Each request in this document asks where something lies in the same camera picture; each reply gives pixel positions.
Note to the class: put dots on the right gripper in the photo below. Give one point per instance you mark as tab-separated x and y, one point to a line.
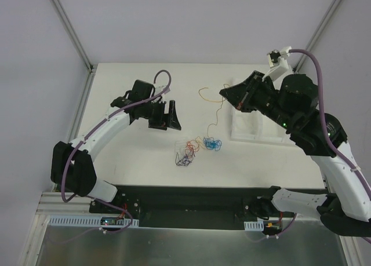
249	93

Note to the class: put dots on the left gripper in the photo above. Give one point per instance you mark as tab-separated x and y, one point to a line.
159	115

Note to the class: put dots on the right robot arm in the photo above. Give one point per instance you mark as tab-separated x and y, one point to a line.
294	106

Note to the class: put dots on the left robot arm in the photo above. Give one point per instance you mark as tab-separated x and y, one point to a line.
72	163

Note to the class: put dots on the white foam compartment tray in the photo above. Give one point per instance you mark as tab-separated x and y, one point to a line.
254	127

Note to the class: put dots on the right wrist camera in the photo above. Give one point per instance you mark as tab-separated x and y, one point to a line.
278	64

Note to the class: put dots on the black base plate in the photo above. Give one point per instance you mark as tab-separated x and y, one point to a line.
190	207

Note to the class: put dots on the left aluminium frame post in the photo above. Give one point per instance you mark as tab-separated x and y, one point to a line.
71	33

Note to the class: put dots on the right white cable duct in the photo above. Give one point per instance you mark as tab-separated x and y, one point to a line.
254	225

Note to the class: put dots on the white cable duct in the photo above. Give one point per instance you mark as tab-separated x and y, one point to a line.
254	225
92	221

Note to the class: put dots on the left white cable duct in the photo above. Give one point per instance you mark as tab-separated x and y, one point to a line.
92	221

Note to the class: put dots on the aluminium front rail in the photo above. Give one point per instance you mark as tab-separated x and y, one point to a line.
52	203

